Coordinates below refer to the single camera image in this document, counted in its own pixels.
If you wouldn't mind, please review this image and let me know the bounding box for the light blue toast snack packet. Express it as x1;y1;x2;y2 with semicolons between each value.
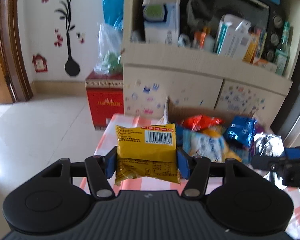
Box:
183;129;222;163

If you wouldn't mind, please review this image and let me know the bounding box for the silver foil packet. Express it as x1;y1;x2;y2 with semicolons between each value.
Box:
254;133;285;157

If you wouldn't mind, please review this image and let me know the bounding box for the red snack packet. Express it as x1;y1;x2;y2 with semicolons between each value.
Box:
180;115;225;132

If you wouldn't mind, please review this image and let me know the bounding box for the yellow barcode snack packet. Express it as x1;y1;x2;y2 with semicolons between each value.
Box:
115;124;180;184

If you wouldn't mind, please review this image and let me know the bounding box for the dark blue foil packet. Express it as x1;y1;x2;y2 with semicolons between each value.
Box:
224;115;257;148

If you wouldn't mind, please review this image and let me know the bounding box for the orange yellow cracker packet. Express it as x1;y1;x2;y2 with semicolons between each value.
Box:
201;125;242;162

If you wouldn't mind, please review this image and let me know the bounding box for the purple noodle snack packet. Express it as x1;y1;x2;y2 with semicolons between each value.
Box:
249;122;266;157

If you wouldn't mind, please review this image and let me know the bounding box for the red checkered tablecloth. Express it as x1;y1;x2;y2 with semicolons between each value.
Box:
78;113;300;240

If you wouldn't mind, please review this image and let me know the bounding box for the white cardboard milk box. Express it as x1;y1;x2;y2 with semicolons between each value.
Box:
161;97;273;133

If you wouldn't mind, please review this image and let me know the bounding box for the red gift box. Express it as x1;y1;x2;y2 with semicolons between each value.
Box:
85;71;124;130

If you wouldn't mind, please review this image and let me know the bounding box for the orange white flat box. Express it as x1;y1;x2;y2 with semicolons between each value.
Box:
253;57;277;73

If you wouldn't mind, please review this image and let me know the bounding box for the green glass bottle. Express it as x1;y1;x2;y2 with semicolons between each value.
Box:
274;21;290;76

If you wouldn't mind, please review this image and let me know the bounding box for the cream cabinet with stickers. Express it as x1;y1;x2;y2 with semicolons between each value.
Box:
122;0;300;125

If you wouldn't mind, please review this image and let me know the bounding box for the yellow upright box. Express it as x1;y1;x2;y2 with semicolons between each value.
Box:
243;27;262;63

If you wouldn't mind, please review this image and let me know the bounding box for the clear plastic bag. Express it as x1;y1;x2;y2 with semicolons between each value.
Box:
94;23;123;75

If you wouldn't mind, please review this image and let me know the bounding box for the wooden door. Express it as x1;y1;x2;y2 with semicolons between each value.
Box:
0;0;33;104

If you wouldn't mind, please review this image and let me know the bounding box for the small white jar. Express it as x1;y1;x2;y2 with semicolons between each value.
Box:
203;34;215;53

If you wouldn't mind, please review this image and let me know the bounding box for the white carton with barcode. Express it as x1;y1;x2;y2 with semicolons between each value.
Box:
215;14;251;61

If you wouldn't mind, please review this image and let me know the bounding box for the white blue wipes pack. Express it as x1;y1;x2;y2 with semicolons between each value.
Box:
142;0;180;46

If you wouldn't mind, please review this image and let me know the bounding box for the black vase wall sticker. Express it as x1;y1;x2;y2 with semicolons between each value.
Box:
55;0;81;77

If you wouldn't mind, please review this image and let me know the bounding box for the red house wall sticker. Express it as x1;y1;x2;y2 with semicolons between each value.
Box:
32;54;47;73

